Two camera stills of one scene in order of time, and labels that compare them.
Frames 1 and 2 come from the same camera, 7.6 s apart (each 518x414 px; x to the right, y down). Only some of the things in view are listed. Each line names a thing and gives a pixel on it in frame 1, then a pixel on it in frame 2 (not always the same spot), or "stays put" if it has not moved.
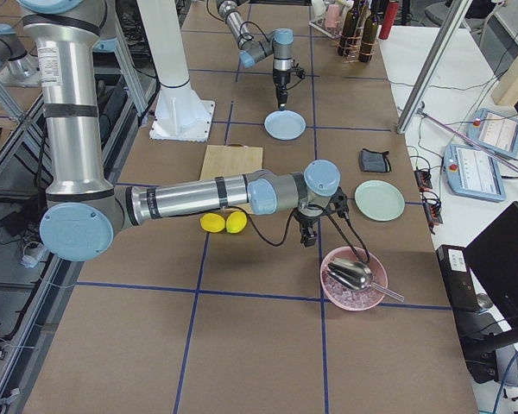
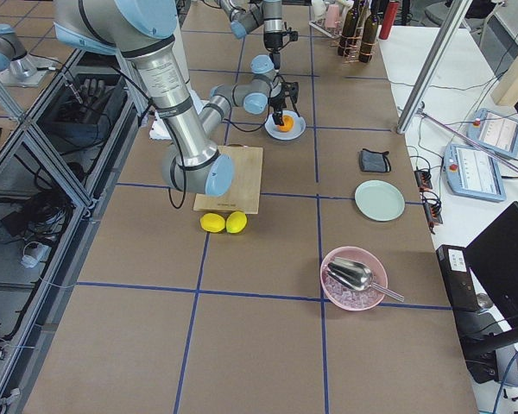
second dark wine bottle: [349, 42] stays put
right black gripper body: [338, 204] -> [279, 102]
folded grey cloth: [374, 161] stays put
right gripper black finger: [308, 235] -> [277, 117]
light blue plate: [284, 125] stays put
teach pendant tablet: [472, 172] stays put
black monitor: [490, 285] stays put
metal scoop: [358, 276] stays put
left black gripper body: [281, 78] -> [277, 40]
